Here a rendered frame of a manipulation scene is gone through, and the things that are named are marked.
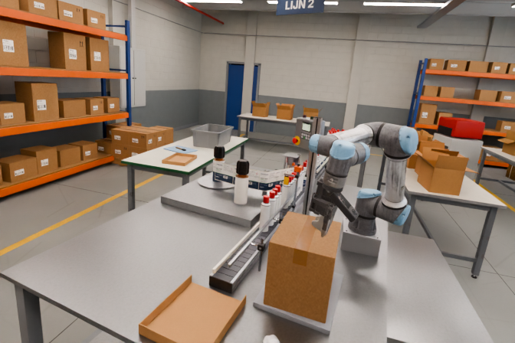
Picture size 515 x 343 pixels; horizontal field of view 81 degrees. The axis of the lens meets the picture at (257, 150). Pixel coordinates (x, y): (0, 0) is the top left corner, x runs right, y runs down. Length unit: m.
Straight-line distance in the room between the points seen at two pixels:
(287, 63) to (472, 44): 4.79
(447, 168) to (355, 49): 6.46
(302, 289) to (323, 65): 8.48
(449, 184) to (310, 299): 2.35
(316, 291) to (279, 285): 0.14
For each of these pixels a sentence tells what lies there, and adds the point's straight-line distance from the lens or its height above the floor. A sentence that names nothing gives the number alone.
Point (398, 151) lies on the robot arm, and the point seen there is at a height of 1.44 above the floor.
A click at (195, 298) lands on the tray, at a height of 0.83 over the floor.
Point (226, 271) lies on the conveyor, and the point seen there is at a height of 0.88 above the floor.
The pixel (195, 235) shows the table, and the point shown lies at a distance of 1.77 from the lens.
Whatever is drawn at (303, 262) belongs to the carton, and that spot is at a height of 1.07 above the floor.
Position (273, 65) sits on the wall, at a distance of 9.59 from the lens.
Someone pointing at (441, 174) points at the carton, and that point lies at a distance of 3.30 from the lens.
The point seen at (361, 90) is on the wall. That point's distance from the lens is 9.36.
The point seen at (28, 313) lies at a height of 0.63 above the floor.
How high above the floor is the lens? 1.70
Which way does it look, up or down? 13 degrees down
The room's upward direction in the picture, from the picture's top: 5 degrees clockwise
